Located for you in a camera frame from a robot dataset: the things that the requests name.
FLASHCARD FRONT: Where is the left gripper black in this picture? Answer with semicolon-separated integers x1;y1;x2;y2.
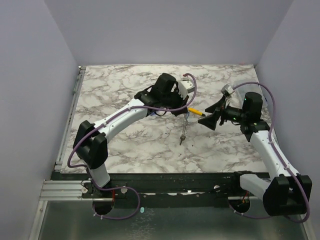
161;87;189;117

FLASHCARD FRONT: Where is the round metal keyring disc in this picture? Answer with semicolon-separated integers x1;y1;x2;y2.
179;112;190;146

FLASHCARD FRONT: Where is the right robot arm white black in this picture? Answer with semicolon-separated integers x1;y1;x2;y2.
198;92;312;218

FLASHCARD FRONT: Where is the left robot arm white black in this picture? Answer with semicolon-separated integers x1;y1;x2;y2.
71;73;196;198

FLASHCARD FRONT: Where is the clear plastic box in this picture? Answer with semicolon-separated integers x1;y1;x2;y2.
232;78;268;108

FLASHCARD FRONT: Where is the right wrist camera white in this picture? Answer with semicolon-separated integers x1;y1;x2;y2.
220;84;235;98

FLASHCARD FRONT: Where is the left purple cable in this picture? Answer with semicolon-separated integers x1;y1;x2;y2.
67;72;198;221

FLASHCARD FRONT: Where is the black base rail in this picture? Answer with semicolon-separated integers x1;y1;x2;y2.
82;171;261;209

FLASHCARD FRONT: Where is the aluminium frame rail left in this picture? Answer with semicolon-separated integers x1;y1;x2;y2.
39;66;86;202

